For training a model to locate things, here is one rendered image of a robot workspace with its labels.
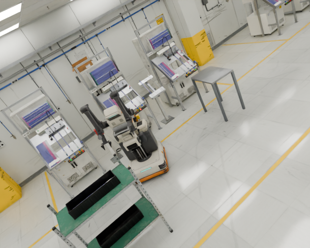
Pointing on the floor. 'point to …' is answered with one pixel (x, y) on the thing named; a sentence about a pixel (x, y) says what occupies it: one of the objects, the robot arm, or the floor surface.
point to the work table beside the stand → (218, 74)
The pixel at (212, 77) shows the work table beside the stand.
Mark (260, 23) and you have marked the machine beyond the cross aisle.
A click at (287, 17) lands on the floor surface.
